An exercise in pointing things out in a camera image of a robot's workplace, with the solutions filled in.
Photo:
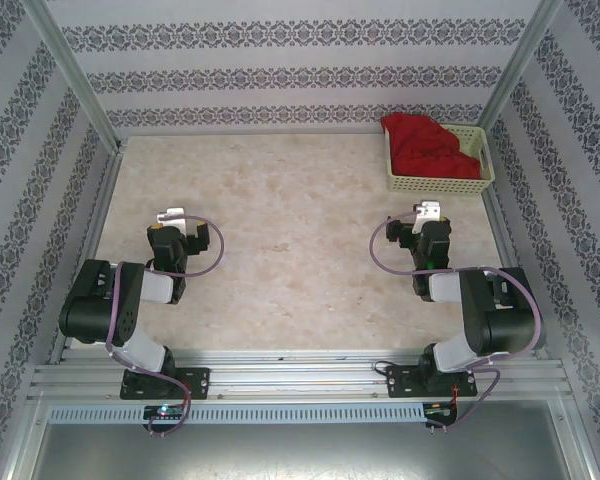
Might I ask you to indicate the grey metal sheet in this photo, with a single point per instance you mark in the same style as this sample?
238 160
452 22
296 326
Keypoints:
300 455

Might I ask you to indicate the red t-shirt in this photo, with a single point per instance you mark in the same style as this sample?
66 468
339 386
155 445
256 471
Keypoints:
430 145

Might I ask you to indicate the pale yellow-green plastic basket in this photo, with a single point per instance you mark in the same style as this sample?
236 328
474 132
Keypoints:
472 185

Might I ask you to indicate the aluminium frame post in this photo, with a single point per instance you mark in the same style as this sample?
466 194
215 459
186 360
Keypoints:
74 75
519 65

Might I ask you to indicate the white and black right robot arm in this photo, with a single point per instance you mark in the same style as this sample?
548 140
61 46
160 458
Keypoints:
505 320

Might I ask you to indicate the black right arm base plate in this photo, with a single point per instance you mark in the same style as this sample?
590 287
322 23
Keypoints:
400 380

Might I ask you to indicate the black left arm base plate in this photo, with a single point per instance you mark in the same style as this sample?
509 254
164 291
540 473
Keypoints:
200 382

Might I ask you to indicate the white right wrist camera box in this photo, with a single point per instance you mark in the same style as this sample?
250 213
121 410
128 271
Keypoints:
428 210

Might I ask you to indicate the aluminium mounting rail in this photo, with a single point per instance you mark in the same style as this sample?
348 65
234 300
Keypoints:
300 380

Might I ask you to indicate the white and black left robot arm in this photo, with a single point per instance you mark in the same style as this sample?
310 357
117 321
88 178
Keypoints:
95 310

